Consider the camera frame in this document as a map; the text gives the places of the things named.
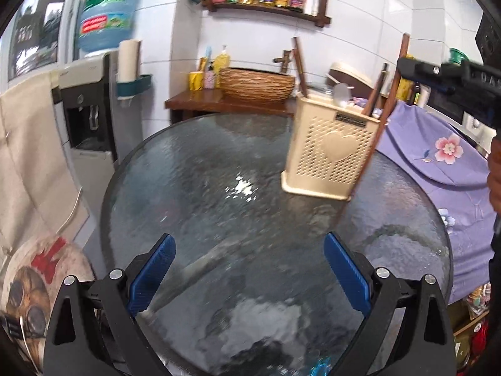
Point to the brown rice cooker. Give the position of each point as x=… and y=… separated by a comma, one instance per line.
x=361, y=86

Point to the water dispenser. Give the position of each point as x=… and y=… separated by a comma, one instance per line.
x=101, y=128

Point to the dog print cushion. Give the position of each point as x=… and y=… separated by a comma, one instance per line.
x=30, y=288

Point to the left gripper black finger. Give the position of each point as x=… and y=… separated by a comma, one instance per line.
x=442, y=77

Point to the wooden side counter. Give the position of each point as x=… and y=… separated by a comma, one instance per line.
x=217, y=102

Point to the yellow roll package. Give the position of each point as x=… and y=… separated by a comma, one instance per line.
x=404, y=89

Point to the white microwave oven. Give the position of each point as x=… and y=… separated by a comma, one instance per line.
x=478, y=135

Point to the beige fabric cover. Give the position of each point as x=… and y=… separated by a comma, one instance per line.
x=39, y=197

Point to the blue water jug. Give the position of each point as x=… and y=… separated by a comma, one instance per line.
x=103, y=24

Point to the purple floral cloth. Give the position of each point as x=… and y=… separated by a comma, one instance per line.
x=454, y=176

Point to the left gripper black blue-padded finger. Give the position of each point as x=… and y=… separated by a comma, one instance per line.
x=74, y=344
x=424, y=344

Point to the bronze faucet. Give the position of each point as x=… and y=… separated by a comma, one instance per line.
x=284, y=61

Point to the green bowl stack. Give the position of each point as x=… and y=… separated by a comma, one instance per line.
x=456, y=56

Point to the woven pattern basin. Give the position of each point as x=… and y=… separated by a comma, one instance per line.
x=256, y=86

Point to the round glass table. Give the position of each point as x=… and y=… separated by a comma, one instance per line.
x=250, y=291

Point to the cream perforated utensil holder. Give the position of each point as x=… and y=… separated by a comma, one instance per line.
x=327, y=150

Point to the black chopstick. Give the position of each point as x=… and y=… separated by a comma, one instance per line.
x=375, y=94

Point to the yellow soap bottle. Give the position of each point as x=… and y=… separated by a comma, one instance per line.
x=220, y=62

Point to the paper cup stack holder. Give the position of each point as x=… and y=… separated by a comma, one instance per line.
x=129, y=82

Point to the yellow cup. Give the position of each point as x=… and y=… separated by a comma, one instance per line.
x=196, y=81

